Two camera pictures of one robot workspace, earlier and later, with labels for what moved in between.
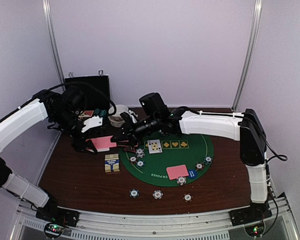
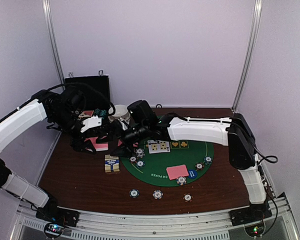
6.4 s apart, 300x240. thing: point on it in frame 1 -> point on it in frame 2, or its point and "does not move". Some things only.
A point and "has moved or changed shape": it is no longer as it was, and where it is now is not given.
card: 175,172 does not move
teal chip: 140,163 does not move
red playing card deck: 102,143 has moved or changed shape
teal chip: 208,160 does not move
